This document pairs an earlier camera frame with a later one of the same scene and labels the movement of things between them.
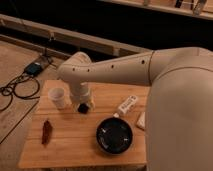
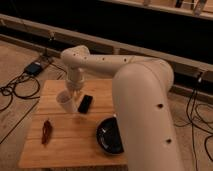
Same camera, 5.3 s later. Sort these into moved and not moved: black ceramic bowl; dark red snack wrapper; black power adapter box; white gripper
Moved: white gripper
Not moved: black power adapter box; black ceramic bowl; dark red snack wrapper
